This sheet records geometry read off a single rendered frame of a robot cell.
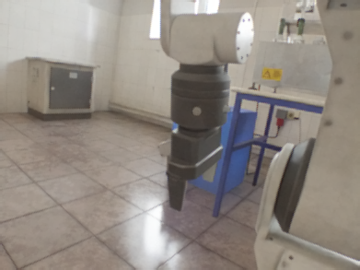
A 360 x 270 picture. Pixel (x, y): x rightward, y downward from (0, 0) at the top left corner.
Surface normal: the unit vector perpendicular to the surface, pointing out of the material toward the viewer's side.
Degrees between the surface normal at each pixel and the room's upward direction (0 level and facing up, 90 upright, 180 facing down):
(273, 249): 90
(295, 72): 90
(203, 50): 101
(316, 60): 90
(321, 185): 86
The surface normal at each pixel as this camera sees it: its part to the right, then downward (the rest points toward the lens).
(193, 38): -0.58, 0.29
